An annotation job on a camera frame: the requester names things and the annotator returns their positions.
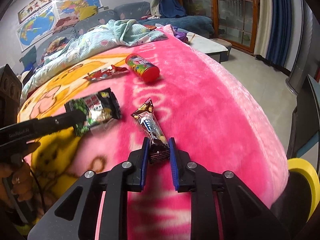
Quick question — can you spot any wooden glass sliding door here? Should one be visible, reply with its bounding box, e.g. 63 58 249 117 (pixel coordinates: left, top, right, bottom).
178 0 259 54

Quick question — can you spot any right blue curtain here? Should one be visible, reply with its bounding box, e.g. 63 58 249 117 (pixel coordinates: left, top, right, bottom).
254 0 292 67

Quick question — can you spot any brown chocolate wafer wrapper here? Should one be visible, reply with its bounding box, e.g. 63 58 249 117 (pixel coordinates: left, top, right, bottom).
131 98 170 163

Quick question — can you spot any yellow cushion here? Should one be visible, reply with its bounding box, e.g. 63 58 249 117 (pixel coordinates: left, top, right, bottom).
79 5 98 21

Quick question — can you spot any blue fabric sofa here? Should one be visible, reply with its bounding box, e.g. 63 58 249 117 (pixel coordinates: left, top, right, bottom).
19 2 214 67

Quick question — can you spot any red snack wrapper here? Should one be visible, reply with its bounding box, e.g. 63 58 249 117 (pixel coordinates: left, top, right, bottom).
84 65 129 82

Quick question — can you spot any black green snack bag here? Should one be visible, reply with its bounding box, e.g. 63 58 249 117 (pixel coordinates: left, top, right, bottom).
64 88 122 137

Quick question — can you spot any world map poster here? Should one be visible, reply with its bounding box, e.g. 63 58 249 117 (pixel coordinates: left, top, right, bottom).
17 5 57 51

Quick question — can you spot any purple plastic item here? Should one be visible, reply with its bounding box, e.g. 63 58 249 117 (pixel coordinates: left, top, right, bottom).
172 27 189 44

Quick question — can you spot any left hand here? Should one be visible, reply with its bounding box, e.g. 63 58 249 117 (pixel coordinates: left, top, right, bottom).
0 142 41 203

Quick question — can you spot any pile of clothes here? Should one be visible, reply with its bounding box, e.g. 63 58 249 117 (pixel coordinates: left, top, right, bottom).
44 36 69 55

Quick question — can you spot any china map poster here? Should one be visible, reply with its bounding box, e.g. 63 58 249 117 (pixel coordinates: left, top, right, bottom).
55 0 103 19

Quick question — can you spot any white coffee table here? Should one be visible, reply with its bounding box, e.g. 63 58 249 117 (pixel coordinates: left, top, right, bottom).
187 32 227 63

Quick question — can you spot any blue round footstool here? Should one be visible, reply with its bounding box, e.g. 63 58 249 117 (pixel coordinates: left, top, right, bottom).
212 38 232 62

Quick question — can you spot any yellow rimmed black trash bin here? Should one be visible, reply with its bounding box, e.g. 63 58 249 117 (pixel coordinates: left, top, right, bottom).
271 158 319 228

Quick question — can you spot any tv cabinet counter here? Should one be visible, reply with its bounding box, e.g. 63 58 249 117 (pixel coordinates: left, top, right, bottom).
286 75 319 159

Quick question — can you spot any red candy tube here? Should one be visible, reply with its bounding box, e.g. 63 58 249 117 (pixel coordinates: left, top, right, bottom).
125 54 160 83

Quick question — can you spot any light blue printed quilt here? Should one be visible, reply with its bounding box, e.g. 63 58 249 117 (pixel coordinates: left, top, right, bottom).
20 20 167 105

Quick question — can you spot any pink cartoon fleece blanket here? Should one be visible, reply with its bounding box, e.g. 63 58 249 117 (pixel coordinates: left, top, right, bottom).
18 30 288 239

